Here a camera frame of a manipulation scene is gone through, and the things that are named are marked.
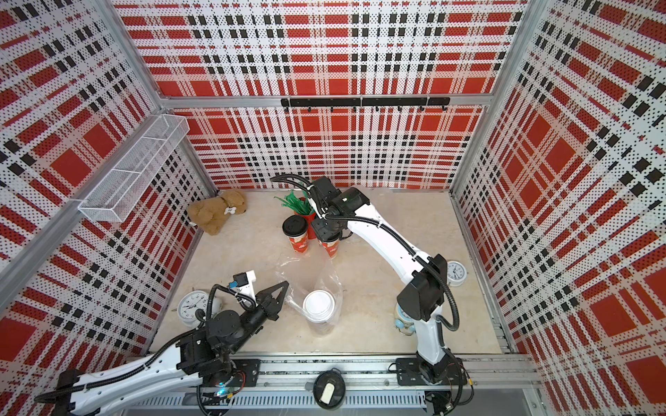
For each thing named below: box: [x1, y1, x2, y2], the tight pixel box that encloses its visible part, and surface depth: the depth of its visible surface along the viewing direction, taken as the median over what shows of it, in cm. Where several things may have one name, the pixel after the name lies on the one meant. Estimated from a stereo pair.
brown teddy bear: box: [187, 188, 249, 235], surface depth 107 cm
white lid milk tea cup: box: [302, 289, 336, 336], surface depth 71 cm
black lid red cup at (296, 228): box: [281, 214, 309, 254], surface depth 89 cm
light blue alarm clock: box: [393, 303, 417, 336], surface depth 82 cm
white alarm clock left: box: [176, 290, 223, 328], surface depth 85 cm
